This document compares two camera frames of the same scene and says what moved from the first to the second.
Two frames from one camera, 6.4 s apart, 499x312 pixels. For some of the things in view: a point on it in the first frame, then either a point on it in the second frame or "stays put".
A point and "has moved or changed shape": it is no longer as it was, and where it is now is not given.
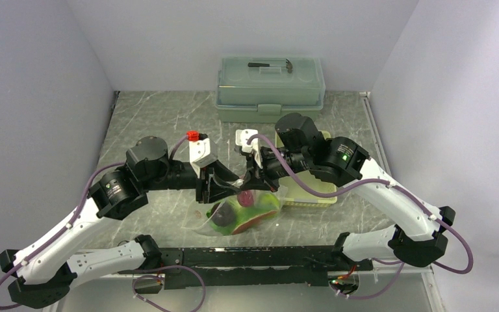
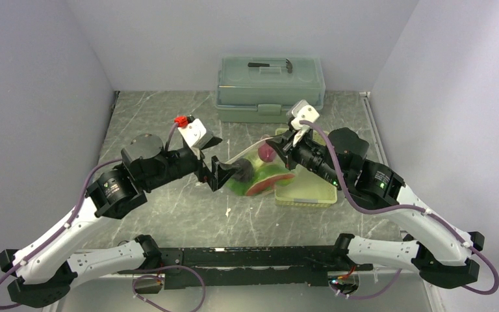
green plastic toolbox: [260, 90] stays put
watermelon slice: [250, 220] has moved or changed shape
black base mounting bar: [251, 266] stays put
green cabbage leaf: [262, 205] has moved or changed shape
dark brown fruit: [223, 214] has moved or changed shape
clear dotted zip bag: [233, 214] has moved or changed shape
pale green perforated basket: [294, 194] stays put
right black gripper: [257, 178] -> [284, 143]
